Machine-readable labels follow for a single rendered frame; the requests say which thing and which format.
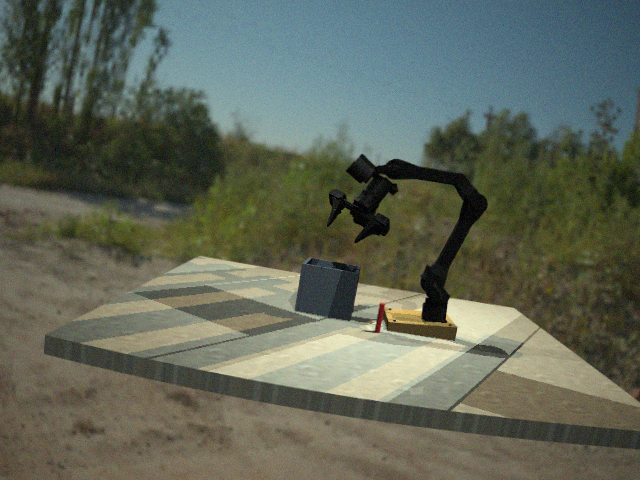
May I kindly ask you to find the dark red peg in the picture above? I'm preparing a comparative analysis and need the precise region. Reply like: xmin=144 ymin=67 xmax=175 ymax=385
xmin=374 ymin=303 xmax=385 ymax=333

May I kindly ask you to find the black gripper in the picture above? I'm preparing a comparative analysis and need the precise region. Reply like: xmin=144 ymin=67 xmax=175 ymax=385
xmin=327 ymin=186 xmax=390 ymax=243

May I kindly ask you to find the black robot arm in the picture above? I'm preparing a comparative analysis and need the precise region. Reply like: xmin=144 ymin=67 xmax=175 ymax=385
xmin=346 ymin=154 xmax=488 ymax=323

